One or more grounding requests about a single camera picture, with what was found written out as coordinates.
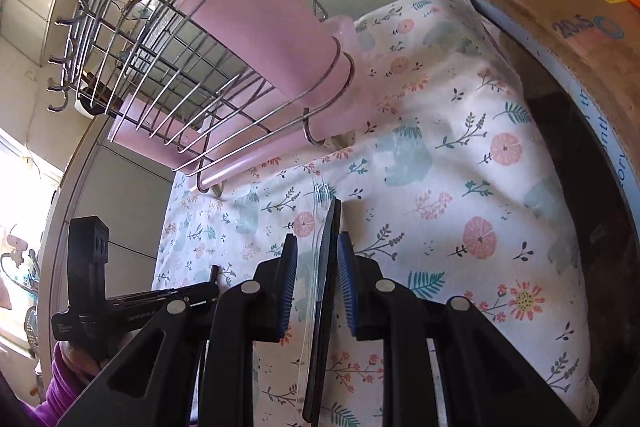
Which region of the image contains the cardboard box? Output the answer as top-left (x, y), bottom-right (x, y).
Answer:
top-left (415, 0), bottom-right (640, 168)

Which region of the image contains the metal wire utensil rack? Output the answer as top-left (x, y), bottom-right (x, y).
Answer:
top-left (47, 0), bottom-right (357, 198)

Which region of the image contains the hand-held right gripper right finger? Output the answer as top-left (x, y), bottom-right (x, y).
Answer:
top-left (336, 232), bottom-right (583, 427)

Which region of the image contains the pink plastic utensil cup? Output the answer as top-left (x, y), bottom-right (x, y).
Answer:
top-left (172, 0), bottom-right (351, 108)
top-left (107, 92), bottom-right (236, 188)

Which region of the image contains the pink plastic drip tray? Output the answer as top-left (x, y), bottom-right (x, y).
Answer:
top-left (187, 14), bottom-right (373, 195)

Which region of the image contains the floral tablecloth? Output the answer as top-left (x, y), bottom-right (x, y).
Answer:
top-left (150, 0), bottom-right (601, 427)

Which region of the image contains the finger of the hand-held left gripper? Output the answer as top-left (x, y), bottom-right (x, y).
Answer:
top-left (150, 264), bottom-right (221, 308)

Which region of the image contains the person's left forearm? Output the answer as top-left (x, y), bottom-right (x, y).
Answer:
top-left (32, 342), bottom-right (101, 427)

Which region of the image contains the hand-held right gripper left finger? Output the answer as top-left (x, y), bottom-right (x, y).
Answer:
top-left (57, 234), bottom-right (299, 427)

